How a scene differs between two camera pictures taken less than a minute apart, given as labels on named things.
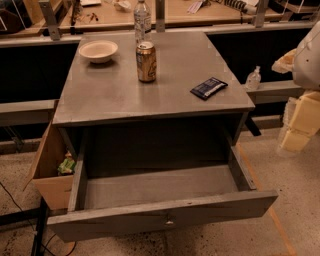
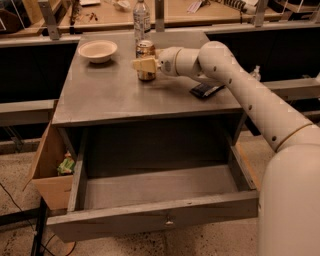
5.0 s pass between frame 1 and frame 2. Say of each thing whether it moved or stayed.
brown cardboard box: stayed
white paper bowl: stayed
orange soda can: stayed
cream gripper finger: moved
